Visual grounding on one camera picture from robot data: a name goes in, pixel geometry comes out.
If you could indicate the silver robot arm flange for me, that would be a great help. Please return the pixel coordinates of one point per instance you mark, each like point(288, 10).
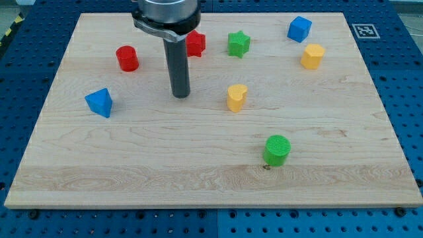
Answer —
point(171, 20)

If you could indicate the blue triangle block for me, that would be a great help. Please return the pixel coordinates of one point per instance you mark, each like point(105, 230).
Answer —
point(100, 102)

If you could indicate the yellow heart block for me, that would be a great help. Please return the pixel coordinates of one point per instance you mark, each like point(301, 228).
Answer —
point(236, 97)

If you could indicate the light wooden board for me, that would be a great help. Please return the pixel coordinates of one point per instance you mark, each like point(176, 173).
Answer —
point(159, 152)

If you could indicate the green cylinder block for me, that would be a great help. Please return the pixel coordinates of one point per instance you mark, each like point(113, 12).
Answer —
point(276, 150)

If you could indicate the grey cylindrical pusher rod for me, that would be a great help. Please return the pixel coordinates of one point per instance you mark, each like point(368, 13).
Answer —
point(177, 63)

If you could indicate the red star block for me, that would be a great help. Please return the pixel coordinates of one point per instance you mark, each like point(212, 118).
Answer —
point(195, 44)

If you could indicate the green star block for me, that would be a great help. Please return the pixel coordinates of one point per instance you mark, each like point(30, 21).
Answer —
point(238, 44)

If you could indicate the red cylinder block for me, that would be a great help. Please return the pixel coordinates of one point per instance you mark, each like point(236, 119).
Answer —
point(127, 58)

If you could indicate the yellow hexagon block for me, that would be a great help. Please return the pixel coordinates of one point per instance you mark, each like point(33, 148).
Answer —
point(312, 56)

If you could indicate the blue cube block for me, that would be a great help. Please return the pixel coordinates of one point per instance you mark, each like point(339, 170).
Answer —
point(299, 29)

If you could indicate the white fiducial marker tag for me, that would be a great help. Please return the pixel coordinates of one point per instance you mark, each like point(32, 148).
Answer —
point(365, 31)

